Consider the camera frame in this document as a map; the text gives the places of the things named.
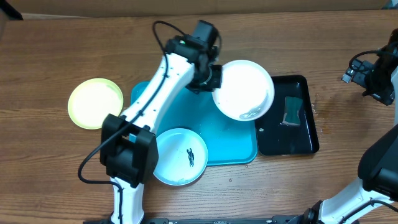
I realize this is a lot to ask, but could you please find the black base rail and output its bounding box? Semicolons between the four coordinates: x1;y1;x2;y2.
83;214;360;224

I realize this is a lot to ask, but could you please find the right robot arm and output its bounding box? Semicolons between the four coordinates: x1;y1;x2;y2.
289;30;397;224

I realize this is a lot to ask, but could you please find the yellow-green round plate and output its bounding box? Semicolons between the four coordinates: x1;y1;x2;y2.
68;78;124;129

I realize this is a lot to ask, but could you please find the green sponge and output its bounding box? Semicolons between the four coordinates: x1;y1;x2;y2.
282;96;303;126

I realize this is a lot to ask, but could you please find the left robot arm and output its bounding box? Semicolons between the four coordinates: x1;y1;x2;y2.
98;35;221;223

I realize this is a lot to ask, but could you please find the white round plate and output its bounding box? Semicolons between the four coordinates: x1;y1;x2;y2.
212;60;275;121

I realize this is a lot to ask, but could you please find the teal plastic tray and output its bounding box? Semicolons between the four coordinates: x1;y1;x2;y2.
130;80;259;167

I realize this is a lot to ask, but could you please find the black plastic tray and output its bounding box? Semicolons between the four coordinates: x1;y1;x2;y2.
255;75;320;156

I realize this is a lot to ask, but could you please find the light blue round plate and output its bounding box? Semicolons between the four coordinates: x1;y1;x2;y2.
154;128;208;186

